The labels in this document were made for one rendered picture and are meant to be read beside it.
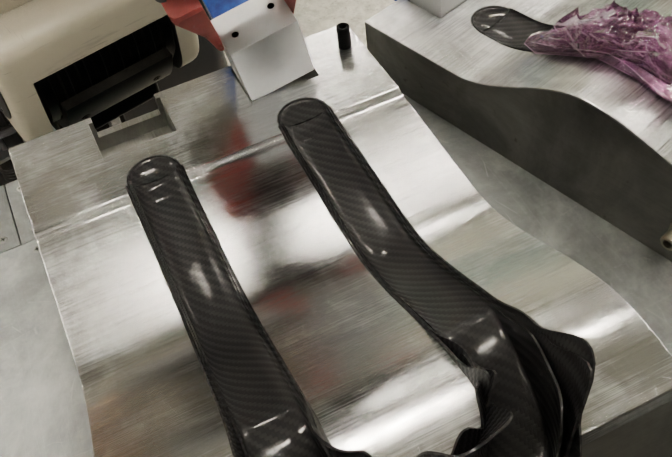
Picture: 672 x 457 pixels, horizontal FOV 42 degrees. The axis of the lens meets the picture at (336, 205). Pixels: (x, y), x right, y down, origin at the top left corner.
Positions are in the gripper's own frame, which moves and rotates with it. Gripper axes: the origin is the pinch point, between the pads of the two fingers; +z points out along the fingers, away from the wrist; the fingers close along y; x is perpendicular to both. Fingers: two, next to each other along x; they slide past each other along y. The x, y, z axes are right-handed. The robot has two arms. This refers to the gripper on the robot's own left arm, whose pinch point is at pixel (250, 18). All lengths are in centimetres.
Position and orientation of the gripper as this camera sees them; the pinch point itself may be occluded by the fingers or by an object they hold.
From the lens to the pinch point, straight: 60.4
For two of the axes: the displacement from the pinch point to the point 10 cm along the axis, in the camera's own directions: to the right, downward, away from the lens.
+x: -4.4, -7.5, 5.0
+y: 8.8, -4.7, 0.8
